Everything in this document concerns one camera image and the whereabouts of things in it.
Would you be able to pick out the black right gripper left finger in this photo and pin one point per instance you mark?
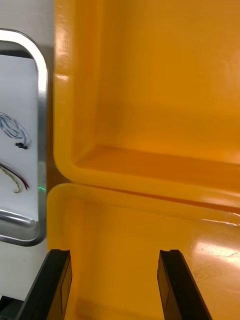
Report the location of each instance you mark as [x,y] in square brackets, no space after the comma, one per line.
[47,285]

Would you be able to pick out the yellow-orange plastic bin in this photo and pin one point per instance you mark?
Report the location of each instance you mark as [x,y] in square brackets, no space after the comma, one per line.
[130,237]
[155,87]

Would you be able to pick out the white paper sheet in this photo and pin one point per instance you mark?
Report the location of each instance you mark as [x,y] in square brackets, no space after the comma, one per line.
[17,87]

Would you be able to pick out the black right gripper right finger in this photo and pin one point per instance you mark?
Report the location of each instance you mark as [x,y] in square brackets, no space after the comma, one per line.
[180,285]

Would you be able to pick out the steel tray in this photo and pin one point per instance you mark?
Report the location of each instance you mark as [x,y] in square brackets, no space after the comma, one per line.
[42,125]

